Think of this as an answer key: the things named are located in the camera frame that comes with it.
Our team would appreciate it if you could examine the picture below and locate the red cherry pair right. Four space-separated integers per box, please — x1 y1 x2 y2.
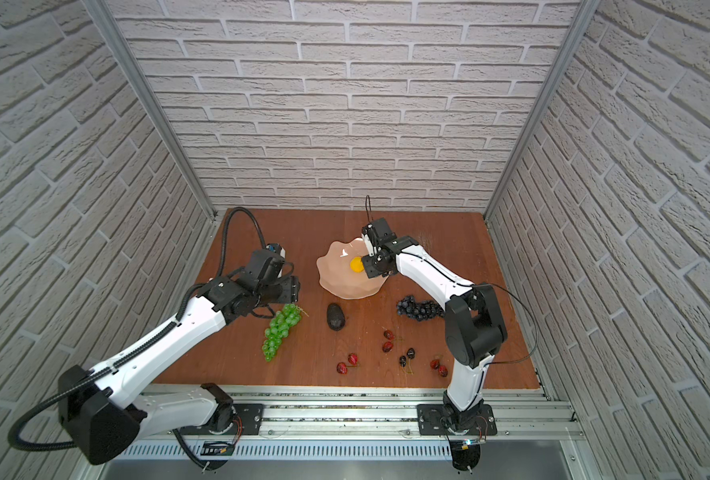
430 358 449 378

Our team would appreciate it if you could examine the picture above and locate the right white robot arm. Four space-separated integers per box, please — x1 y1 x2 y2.
362 218 508 432

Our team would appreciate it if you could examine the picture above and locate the right corner aluminium post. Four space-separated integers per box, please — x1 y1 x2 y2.
483 0 601 222

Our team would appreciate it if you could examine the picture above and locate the left black corrugated cable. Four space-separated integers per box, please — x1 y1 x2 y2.
8 206 269 472

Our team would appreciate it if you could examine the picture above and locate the green grape bunch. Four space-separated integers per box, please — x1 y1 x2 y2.
262 304 306 362

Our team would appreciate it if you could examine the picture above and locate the dark blue grape bunch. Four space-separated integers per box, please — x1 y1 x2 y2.
396 295 445 322

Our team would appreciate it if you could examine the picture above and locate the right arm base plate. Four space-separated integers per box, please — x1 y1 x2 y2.
416 403 498 438

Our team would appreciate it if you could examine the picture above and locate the red cherry pair front left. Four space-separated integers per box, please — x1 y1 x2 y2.
336 353 360 375

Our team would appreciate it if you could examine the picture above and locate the aluminium mounting rail frame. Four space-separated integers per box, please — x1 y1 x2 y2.
72 383 596 480

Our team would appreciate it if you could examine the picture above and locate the right thin black cable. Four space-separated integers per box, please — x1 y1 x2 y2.
364 195 539 366

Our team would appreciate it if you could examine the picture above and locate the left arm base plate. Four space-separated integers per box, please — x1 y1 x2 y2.
180 403 264 436

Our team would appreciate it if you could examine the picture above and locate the pink wavy fruit bowl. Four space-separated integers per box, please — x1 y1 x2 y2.
316 238 387 300

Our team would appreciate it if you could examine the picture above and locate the black avocado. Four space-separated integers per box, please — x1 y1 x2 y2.
326 303 346 331

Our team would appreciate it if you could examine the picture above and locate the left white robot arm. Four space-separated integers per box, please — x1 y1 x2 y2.
58 244 300 465

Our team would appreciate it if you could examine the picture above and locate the yellow lemon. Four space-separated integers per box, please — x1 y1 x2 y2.
349 257 365 273

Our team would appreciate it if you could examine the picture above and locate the left corner aluminium post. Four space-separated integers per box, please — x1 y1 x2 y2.
84 0 218 221

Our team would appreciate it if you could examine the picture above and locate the dark cherry pair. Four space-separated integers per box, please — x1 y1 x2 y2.
399 348 416 368

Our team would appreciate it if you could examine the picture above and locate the red cherry pair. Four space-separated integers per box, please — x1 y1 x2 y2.
430 358 449 378
336 353 360 375
382 330 396 353

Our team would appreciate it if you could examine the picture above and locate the red cherry pair middle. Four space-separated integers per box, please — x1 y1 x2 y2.
382 330 396 353

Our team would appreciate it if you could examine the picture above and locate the corner aluminium post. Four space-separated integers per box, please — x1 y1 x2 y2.
483 0 601 222
84 0 218 221

